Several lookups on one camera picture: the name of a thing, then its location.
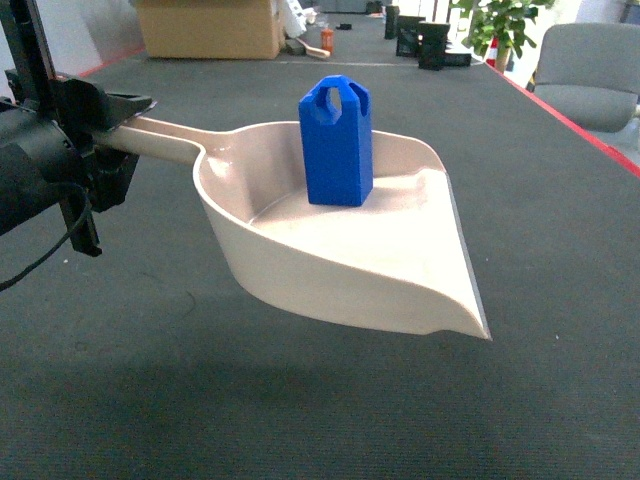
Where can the green potted plant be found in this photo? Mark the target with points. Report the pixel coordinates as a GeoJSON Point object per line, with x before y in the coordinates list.
{"type": "Point", "coordinates": [502, 20]}

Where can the blue plastic part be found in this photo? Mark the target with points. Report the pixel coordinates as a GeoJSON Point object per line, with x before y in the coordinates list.
{"type": "Point", "coordinates": [336, 134]}

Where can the cardboard box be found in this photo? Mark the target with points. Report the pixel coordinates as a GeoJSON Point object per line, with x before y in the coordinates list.
{"type": "Point", "coordinates": [227, 30]}

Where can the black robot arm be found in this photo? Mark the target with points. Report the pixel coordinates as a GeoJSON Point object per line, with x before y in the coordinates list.
{"type": "Point", "coordinates": [43, 152]}

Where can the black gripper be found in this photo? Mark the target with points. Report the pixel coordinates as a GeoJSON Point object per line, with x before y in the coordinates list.
{"type": "Point", "coordinates": [89, 109]}

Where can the beige plastic dustpan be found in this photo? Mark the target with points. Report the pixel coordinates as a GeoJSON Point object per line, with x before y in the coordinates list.
{"type": "Point", "coordinates": [397, 263]}

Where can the grey office chair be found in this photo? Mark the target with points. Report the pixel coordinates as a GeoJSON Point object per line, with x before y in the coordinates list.
{"type": "Point", "coordinates": [589, 72]}

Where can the orange bottle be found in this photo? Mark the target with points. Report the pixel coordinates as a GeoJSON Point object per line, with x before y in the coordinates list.
{"type": "Point", "coordinates": [327, 40]}

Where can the black stand block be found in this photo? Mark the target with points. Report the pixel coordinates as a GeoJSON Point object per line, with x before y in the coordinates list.
{"type": "Point", "coordinates": [432, 45]}

